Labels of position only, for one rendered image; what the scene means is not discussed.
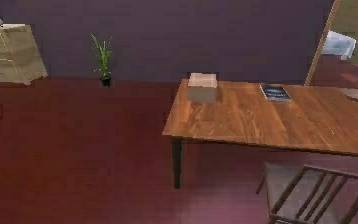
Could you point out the dark blue book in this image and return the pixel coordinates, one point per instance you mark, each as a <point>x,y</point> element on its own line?
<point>275,92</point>

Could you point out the brown flat book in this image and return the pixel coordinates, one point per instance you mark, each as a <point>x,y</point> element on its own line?
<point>356,94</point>

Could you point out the dark wooden chair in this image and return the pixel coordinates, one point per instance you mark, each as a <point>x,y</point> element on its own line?
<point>283,186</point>

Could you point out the green house plant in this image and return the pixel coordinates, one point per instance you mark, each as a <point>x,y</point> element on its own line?
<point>103,60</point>

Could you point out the beige chest of drawers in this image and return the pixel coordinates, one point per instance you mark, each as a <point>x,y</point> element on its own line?
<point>10,53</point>

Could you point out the white armchair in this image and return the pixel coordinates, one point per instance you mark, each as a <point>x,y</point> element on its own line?
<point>338,45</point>

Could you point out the brown wooden table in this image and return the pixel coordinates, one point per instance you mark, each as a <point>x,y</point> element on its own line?
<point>253,116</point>

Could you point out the brown cardboard box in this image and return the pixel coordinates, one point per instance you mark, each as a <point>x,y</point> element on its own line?
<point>202,88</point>

